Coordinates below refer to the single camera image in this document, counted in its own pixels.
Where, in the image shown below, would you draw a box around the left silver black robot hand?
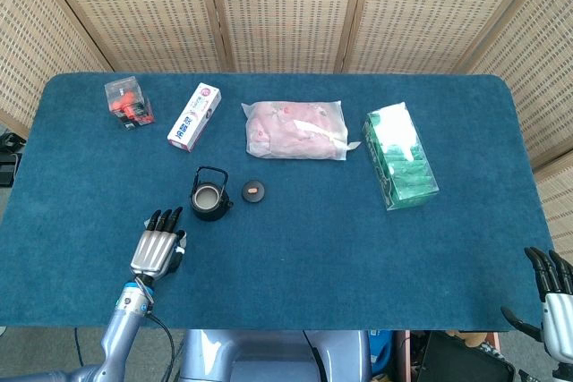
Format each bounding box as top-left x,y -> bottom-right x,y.
129,206 -> 188,276

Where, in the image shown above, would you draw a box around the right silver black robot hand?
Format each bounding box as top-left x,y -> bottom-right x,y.
500,246 -> 573,363

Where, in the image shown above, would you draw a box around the black cast iron teapot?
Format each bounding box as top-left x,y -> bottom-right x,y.
189,166 -> 235,223

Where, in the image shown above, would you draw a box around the black teapot lid orange knob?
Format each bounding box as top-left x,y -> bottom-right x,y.
241,179 -> 268,204

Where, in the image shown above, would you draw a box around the frosted bag of pink items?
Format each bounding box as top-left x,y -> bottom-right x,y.
240,98 -> 362,162

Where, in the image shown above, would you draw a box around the clear box green tea packets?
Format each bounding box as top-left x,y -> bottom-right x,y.
362,102 -> 440,212

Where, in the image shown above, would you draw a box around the black flat case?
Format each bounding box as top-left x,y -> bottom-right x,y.
420,331 -> 516,382

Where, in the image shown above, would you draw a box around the white pink toothpaste box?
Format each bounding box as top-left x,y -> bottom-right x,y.
167,81 -> 222,153

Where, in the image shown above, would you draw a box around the clear box red black items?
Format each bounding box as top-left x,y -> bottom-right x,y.
104,75 -> 157,131

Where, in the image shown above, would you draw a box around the blue-grey robot torso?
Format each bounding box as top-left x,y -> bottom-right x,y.
178,329 -> 372,382

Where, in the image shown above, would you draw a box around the blue table cloth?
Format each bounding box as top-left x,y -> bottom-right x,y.
0,72 -> 556,333

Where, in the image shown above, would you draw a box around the black floor equipment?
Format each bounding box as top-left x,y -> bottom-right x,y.
0,130 -> 24,187

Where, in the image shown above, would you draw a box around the woven wicker folding screen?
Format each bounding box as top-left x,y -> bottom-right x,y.
0,0 -> 573,258

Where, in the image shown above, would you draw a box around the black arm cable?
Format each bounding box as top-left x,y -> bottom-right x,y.
133,274 -> 176,382

